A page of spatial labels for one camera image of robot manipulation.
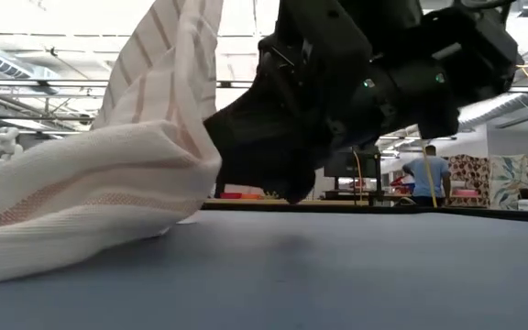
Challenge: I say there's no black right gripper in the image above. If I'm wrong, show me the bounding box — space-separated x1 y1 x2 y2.
258 38 462 141

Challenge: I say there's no white towel with red stripes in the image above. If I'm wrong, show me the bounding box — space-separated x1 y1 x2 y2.
0 0 225 289

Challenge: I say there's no black monitor on stand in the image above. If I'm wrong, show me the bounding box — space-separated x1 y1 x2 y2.
322 145 383 205

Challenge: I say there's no brown floral patterned cloth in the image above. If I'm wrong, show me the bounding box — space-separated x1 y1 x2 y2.
445 154 492 209

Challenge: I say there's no leaf patterned cloth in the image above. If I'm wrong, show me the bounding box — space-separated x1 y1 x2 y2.
489 153 528 212

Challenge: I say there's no yellow hanging cable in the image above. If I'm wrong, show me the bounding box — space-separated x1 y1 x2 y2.
419 139 439 209

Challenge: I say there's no thin yellow cable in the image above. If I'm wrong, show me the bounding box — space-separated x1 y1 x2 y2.
352 147 365 203

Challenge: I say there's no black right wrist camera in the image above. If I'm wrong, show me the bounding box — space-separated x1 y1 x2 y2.
272 0 375 110

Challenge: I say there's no long ceiling light rail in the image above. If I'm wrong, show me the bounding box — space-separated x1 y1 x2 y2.
0 78 528 94

